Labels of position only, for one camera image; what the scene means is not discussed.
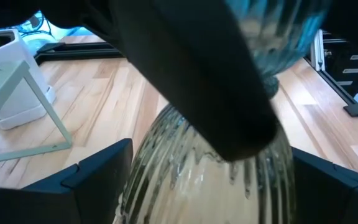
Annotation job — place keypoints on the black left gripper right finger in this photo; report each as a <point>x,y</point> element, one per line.
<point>331,193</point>

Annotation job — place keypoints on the white hexagonal plant pot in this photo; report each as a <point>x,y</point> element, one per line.
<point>14,99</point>

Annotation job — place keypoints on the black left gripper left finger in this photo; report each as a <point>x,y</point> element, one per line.
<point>73,196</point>

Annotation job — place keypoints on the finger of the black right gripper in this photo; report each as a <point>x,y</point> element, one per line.
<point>204,77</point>
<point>357,21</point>

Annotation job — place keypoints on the green ribbed glass candle holder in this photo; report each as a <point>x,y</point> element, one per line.
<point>182,186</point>

